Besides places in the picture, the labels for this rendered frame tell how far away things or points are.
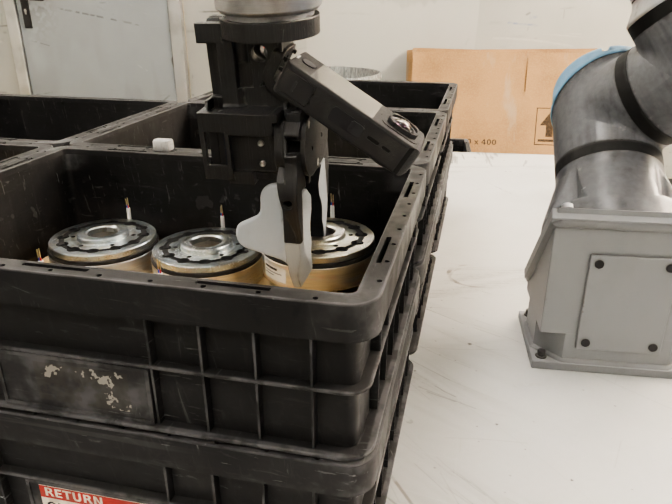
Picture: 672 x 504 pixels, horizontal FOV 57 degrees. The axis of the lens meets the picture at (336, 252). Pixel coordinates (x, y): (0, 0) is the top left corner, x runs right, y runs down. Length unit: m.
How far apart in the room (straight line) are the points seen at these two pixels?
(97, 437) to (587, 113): 0.60
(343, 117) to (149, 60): 3.58
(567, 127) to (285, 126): 0.41
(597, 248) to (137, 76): 3.58
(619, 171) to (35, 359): 0.57
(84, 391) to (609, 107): 0.59
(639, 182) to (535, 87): 2.88
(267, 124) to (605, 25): 3.40
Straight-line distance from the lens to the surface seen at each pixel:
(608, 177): 0.71
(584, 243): 0.68
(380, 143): 0.45
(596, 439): 0.65
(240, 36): 0.45
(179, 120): 0.96
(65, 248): 0.64
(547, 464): 0.61
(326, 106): 0.45
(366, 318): 0.34
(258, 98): 0.48
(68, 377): 0.45
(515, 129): 3.56
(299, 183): 0.46
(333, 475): 0.40
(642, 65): 0.75
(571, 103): 0.79
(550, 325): 0.71
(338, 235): 0.55
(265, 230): 0.50
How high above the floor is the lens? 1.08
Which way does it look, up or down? 23 degrees down
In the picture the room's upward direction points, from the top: straight up
